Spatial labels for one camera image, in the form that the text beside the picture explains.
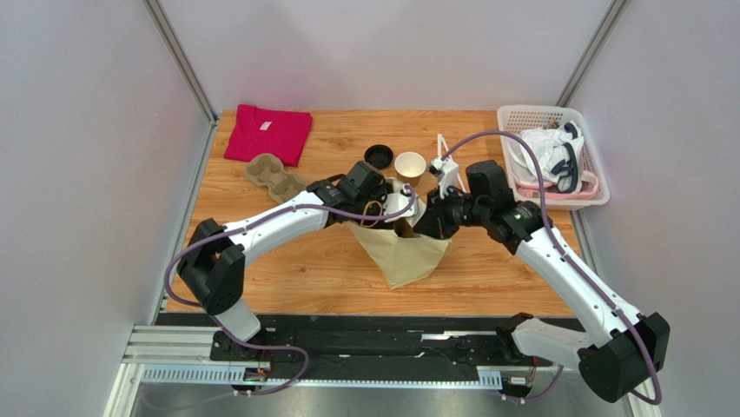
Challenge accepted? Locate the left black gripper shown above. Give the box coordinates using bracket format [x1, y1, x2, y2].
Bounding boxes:
[352, 186, 398, 244]

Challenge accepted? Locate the brown paper bag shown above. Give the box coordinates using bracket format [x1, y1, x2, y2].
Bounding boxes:
[348, 197, 451, 289]

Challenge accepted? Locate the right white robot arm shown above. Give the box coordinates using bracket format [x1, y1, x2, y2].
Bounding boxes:
[413, 157, 671, 403]

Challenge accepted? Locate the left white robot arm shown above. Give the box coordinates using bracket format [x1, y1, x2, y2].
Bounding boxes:
[175, 162, 392, 341]

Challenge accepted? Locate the folded red cloth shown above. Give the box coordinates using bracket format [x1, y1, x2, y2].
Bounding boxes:
[224, 104, 314, 167]

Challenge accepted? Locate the white plastic basket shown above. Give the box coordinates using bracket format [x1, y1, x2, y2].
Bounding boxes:
[497, 105, 610, 210]

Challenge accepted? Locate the white crumpled garment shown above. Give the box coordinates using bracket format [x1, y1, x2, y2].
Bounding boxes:
[505, 121, 585, 193]

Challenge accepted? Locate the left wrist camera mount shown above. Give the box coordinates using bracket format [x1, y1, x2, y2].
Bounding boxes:
[383, 193, 420, 227]

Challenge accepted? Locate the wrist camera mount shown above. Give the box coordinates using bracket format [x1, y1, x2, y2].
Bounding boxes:
[428, 156, 459, 200]
[383, 193, 420, 227]

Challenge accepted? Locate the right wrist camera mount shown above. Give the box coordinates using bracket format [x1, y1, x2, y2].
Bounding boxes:
[428, 156, 459, 200]

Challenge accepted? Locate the pink strap item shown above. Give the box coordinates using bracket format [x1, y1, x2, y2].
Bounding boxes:
[515, 171, 600, 201]

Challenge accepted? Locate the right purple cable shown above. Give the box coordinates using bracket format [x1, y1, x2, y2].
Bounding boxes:
[440, 130, 664, 406]

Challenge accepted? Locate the purple cable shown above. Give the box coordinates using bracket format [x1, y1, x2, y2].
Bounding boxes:
[163, 183, 418, 400]
[440, 130, 664, 406]

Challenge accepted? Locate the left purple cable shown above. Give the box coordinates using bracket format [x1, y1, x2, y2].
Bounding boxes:
[163, 183, 418, 400]

